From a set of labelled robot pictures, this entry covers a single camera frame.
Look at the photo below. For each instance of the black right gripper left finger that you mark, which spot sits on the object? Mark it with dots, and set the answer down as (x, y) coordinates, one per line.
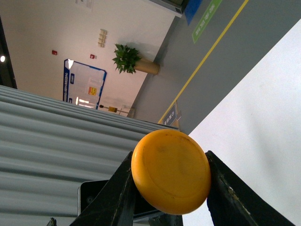
(115, 203)

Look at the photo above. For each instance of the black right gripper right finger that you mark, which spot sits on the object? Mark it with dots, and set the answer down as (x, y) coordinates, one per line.
(232, 202)

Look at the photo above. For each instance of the yellow push button switch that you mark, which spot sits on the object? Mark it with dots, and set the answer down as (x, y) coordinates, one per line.
(171, 171)

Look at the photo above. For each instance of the yellow sign stand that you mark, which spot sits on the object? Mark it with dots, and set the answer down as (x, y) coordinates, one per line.
(124, 111)

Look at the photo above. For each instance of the grey curtain left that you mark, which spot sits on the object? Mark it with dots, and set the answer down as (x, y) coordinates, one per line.
(48, 148)

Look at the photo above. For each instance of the blue floor sign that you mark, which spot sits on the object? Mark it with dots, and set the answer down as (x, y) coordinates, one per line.
(172, 117)

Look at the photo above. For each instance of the blue framed notice board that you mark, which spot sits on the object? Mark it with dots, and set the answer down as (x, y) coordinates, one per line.
(82, 84)

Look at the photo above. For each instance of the left potted plant gold pot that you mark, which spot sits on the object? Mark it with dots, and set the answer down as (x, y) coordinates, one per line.
(129, 60)

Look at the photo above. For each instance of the green floor sign sticker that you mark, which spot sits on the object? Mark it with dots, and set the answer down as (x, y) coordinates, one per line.
(205, 19)

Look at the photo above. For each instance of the blue floor mat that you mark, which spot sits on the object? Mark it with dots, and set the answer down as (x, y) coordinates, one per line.
(191, 9)

